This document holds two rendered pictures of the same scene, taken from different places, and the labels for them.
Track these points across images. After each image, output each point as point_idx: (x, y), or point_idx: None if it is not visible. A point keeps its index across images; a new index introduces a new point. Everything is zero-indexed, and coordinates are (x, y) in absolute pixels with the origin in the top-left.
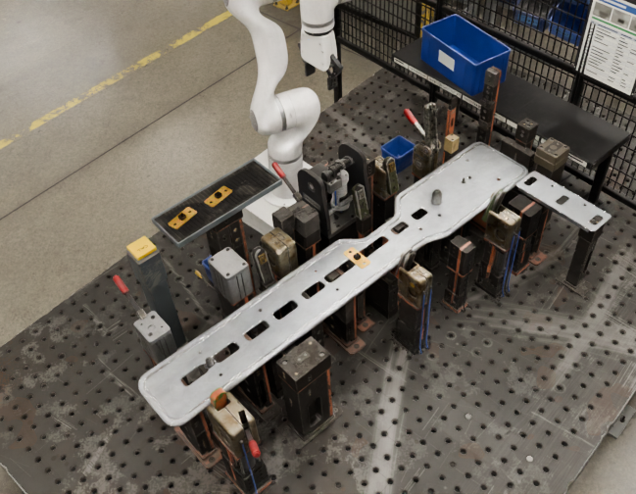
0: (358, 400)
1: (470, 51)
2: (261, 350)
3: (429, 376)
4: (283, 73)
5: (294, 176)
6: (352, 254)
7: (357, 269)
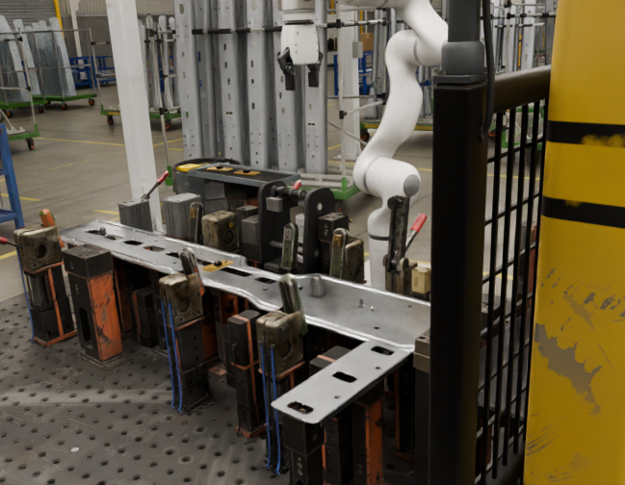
0: (118, 377)
1: None
2: (110, 245)
3: (139, 418)
4: (389, 132)
5: (375, 260)
6: (222, 263)
7: (201, 268)
